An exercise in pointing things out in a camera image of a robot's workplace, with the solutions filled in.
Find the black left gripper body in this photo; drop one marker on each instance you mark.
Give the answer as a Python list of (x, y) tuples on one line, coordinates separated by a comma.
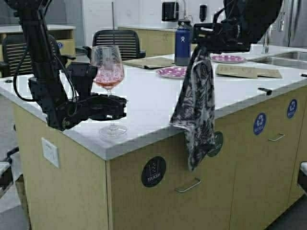
[(64, 94)]

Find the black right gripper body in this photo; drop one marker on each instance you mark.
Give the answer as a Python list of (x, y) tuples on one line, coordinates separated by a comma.
[(223, 37)]

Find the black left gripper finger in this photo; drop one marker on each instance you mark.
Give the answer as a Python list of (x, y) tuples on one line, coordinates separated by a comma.
[(103, 114), (95, 100)]

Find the wine glass with red liquid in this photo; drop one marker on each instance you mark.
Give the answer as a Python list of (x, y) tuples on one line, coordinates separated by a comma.
[(110, 73)]

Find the grey floral patterned cloth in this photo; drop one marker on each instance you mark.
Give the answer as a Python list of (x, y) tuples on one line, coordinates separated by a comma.
[(195, 108)]

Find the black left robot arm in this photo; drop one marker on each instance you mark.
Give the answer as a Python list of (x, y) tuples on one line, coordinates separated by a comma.
[(36, 36)]

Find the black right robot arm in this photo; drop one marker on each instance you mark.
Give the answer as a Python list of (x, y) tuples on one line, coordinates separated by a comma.
[(247, 12)]

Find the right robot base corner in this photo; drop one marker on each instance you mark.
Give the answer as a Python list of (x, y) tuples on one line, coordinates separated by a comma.
[(302, 176)]

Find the pink polka dot plate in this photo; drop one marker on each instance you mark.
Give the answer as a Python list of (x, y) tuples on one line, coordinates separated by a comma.
[(174, 72), (227, 59)]

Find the brown cardboard sheet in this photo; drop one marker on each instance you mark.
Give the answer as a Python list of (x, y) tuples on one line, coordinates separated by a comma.
[(247, 72), (150, 63)]

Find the island chrome faucet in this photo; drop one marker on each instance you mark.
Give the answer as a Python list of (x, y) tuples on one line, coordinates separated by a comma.
[(279, 25)]

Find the navy blue water bottle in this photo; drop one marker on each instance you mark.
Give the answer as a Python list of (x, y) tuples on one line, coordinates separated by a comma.
[(182, 43)]

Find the chrome kitchen faucet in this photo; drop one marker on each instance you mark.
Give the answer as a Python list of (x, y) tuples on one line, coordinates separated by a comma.
[(184, 12)]

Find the black paper towel dispenser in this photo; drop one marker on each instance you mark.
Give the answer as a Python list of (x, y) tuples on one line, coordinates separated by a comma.
[(170, 11)]

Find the stainless steel refrigerator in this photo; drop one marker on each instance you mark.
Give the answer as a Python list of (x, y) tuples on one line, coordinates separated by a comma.
[(294, 33)]

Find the left black mesh chair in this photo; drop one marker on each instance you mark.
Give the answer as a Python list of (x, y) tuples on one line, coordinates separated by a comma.
[(127, 41)]

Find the island stainless steel sink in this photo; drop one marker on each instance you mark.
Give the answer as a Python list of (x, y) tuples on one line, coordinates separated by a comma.
[(293, 59)]

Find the black clip near edge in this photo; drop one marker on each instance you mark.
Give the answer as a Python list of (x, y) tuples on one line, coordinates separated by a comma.
[(267, 91)]

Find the far blue recycle sticker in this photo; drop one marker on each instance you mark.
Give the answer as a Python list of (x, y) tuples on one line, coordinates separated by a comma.
[(292, 108)]

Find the wooden kitchen island cabinet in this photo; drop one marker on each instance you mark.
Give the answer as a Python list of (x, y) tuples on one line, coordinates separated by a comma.
[(246, 186)]

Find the black wall soap dispenser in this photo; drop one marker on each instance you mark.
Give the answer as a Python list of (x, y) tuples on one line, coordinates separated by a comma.
[(203, 12)]

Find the white wall outlet plate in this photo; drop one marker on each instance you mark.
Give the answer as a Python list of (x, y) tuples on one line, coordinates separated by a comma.
[(50, 152)]

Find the recycle drawer metal handle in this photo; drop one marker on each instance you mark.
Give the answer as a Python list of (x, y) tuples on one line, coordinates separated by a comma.
[(277, 137)]

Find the trash drawer metal handle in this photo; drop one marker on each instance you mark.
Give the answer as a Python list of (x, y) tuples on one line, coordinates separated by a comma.
[(188, 187)]

